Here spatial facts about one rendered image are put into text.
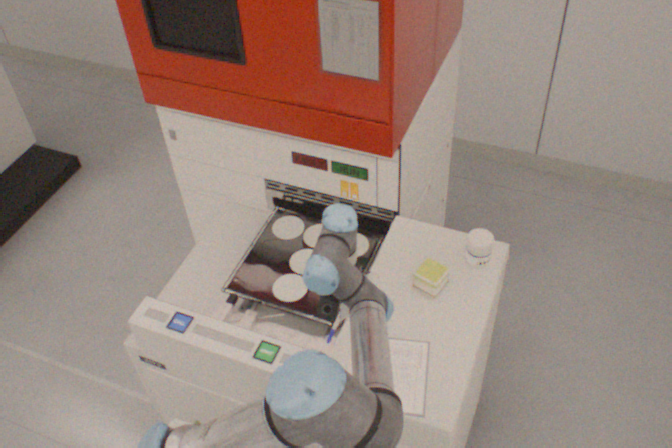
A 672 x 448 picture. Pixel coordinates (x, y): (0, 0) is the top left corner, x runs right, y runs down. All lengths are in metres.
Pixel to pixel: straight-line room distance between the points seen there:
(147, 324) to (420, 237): 0.80
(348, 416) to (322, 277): 0.38
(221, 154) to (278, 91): 0.44
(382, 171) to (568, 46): 1.58
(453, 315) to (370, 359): 0.59
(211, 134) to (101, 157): 1.95
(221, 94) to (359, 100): 0.43
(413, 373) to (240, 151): 0.90
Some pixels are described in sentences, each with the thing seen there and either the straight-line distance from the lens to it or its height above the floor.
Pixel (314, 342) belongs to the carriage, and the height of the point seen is 0.88.
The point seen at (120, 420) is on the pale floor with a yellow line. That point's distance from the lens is 2.91.
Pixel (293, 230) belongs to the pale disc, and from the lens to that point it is 2.10.
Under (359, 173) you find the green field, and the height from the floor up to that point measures 1.10.
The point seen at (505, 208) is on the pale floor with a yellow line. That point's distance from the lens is 3.49.
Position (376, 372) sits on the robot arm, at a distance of 1.23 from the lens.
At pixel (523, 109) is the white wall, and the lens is 3.53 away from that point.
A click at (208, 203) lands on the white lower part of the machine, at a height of 0.78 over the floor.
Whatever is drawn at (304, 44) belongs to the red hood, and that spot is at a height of 1.54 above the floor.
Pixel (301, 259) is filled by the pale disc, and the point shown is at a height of 0.90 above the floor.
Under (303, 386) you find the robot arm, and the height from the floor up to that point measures 1.53.
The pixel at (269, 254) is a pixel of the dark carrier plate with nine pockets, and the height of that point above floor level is 0.90.
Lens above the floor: 2.42
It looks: 44 degrees down
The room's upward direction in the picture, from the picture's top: 4 degrees counter-clockwise
